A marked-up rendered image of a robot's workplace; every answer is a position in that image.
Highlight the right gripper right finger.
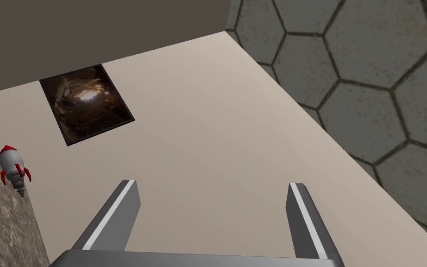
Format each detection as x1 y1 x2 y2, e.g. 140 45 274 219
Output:
285 182 339 260

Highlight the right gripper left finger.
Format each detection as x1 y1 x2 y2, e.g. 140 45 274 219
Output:
71 179 142 252

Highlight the dark framed cave picture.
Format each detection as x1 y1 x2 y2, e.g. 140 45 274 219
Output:
39 63 136 147

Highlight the grey and red toy rocket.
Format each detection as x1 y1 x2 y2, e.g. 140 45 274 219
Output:
0 145 32 198

